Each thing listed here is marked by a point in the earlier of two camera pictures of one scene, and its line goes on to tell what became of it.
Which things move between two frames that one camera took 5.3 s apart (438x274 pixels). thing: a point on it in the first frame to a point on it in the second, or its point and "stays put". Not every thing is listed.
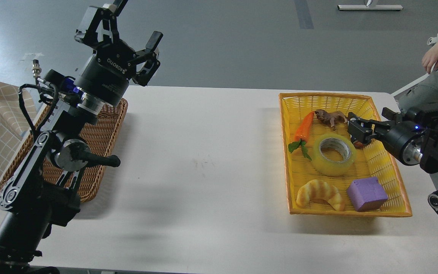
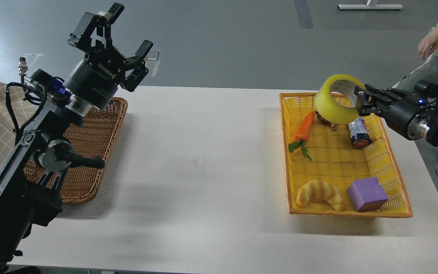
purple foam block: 366,194 stays put
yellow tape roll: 333,154 to 331,111
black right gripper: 403,139 to 408,115
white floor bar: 371,7 stays put
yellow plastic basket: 326,174 stays put
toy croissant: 321,189 stays put
